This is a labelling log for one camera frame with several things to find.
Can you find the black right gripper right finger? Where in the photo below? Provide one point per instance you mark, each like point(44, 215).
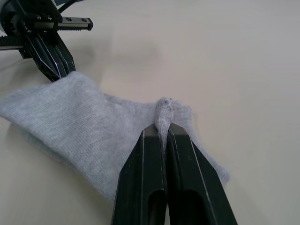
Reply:
point(189, 178)

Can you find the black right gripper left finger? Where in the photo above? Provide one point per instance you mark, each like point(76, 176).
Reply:
point(140, 178)

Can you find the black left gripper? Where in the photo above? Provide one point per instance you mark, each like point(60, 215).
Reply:
point(30, 22)

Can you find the light grey sock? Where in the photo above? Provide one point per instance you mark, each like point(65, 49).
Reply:
point(79, 122)

